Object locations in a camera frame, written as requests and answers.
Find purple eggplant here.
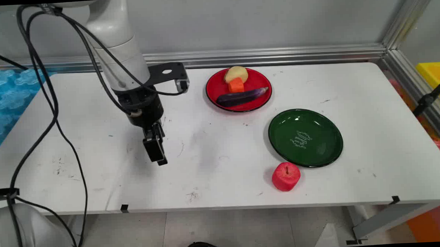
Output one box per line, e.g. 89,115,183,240
216,86,270,108

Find thin black cable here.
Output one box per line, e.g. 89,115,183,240
50,3,194,247

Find red apple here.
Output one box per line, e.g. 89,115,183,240
271,161,302,192

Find black velcro cable strap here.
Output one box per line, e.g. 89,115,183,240
0,187,20,201

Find yellow potato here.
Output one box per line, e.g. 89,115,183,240
223,66,249,84

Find side aluminium frame rail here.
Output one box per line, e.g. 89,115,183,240
377,47,440,150

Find blue foam mat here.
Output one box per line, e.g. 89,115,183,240
0,67,60,149

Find black cable behind arm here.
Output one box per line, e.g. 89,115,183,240
0,50,29,72

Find orange box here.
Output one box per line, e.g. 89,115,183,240
405,203,440,243

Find yellow plastic bin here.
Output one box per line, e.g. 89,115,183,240
415,62,440,105

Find red round plate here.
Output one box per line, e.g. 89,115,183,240
205,66,273,114

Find grey table leg bar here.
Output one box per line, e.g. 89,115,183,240
351,202,440,241

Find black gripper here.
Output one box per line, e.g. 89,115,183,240
116,86,169,168

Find long horizontal aluminium frame rail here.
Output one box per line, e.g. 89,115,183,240
0,43,388,78

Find upright aluminium frame post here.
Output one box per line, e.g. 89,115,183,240
380,0,440,51

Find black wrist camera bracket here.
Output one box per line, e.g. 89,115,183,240
146,62,190,96

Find orange carrot piece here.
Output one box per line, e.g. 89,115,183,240
228,78,245,94

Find dark green round plate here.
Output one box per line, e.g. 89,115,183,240
267,107,345,170

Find thick black cable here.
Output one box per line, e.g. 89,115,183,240
0,0,144,247

